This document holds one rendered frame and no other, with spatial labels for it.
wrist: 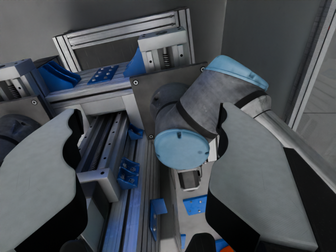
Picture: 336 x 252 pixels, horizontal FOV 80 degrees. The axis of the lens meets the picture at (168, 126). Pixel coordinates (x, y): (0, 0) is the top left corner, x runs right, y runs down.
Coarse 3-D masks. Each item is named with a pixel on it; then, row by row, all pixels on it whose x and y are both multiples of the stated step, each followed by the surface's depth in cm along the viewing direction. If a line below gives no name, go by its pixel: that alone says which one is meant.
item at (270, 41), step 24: (240, 0) 110; (264, 0) 85; (288, 0) 69; (312, 0) 59; (240, 24) 111; (264, 24) 86; (288, 24) 70; (312, 24) 59; (240, 48) 112; (264, 48) 86; (288, 48) 70; (264, 72) 87; (288, 72) 71; (288, 96) 71
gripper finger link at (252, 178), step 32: (224, 128) 9; (256, 128) 9; (224, 160) 7; (256, 160) 7; (224, 192) 6; (256, 192) 6; (288, 192) 6; (224, 224) 6; (256, 224) 5; (288, 224) 5
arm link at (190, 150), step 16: (160, 112) 50; (176, 112) 42; (160, 128) 44; (176, 128) 40; (192, 128) 40; (160, 144) 41; (176, 144) 40; (192, 144) 40; (208, 144) 42; (160, 160) 44; (176, 160) 43; (192, 160) 43
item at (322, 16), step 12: (324, 0) 54; (324, 12) 54; (324, 24) 54; (312, 36) 58; (324, 36) 56; (312, 48) 59; (312, 60) 60; (300, 72) 64; (300, 84) 64; (300, 96) 66; (288, 108) 71; (288, 120) 71
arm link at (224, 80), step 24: (216, 72) 37; (240, 72) 35; (192, 96) 40; (216, 96) 36; (240, 96) 34; (264, 96) 35; (216, 120) 37; (264, 120) 33; (288, 144) 31; (312, 168) 29
